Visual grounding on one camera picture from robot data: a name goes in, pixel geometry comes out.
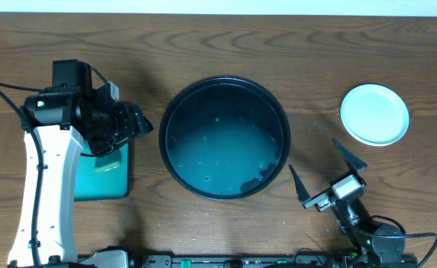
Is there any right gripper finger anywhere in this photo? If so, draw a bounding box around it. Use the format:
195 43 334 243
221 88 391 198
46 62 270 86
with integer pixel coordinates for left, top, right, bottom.
332 138 367 173
289 165 310 204

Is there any green yellow sponge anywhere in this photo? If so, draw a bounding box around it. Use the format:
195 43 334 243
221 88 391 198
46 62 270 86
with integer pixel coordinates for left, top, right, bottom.
95 150 122 173

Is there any mint green plate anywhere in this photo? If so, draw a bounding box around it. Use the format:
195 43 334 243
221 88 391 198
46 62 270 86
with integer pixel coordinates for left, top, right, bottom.
340 84 409 147

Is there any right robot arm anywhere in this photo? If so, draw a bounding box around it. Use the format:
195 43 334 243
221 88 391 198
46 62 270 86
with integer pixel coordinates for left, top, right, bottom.
290 139 408 267

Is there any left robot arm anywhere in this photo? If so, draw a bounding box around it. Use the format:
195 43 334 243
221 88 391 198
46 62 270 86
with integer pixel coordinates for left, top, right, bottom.
7 88 153 267

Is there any black rectangular water tray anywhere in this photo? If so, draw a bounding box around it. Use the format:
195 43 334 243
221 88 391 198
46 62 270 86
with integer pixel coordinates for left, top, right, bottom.
74 144 130 202

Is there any black round tray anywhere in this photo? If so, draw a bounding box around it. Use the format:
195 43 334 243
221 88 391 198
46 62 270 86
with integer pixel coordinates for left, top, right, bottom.
159 76 291 200

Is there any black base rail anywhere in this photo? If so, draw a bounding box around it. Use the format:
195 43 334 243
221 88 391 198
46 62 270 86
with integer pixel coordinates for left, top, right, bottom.
80 245 419 268

